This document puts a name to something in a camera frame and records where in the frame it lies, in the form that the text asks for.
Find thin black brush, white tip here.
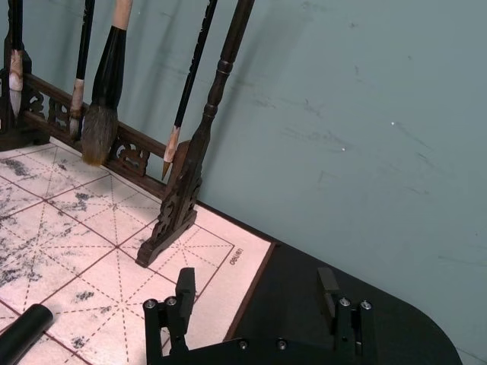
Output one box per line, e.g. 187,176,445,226
68,0,97,140

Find dark carved wooden brush rack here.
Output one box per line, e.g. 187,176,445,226
0,0,256,269

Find black-handled brush, white bristles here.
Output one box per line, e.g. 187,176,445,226
6,0,25,117

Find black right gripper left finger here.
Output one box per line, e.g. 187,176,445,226
142,267,198,361

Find large brush, pale handle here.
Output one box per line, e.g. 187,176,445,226
81,0,132,167

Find pale grey-green wall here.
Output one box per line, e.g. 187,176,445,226
0,0,487,365

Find thin black brush, brown tip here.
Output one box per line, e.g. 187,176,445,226
161,0,219,182

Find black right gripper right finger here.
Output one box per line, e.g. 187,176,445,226
317,266,377,353

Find pink gridded calligraphy practice mat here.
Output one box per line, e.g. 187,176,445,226
0,136,277,359

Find black table cloth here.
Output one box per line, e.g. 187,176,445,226
194,202,464,365

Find black cylinder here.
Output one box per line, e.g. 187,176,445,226
0,303,56,345

